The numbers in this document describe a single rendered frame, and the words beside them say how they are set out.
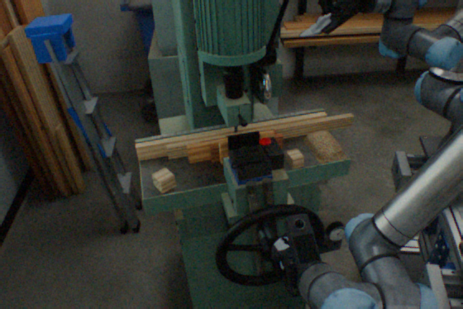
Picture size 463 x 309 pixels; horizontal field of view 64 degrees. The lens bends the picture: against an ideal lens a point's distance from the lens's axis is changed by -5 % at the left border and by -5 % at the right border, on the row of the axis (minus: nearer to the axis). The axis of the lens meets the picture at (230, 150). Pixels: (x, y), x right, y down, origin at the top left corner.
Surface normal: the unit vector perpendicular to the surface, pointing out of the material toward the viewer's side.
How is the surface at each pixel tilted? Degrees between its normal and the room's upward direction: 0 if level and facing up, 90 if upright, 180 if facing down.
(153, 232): 0
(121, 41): 90
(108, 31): 90
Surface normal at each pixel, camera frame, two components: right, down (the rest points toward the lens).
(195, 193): 0.24, 0.56
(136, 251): -0.04, -0.81
